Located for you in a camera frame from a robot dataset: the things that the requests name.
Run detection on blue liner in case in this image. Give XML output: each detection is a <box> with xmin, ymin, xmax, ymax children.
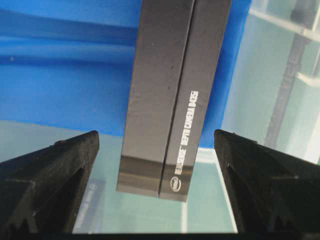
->
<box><xmin>0</xmin><ymin>0</ymin><xmax>256</xmax><ymax>151</ymax></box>

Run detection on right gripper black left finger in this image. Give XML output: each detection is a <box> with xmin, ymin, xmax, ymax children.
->
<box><xmin>0</xmin><ymin>130</ymin><xmax>100</xmax><ymax>235</ymax></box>

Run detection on black camera box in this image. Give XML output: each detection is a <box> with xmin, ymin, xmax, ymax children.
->
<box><xmin>116</xmin><ymin>0</ymin><xmax>232</xmax><ymax>202</ymax></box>

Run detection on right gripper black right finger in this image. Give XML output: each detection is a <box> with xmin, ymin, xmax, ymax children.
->
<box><xmin>214</xmin><ymin>129</ymin><xmax>320</xmax><ymax>235</ymax></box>

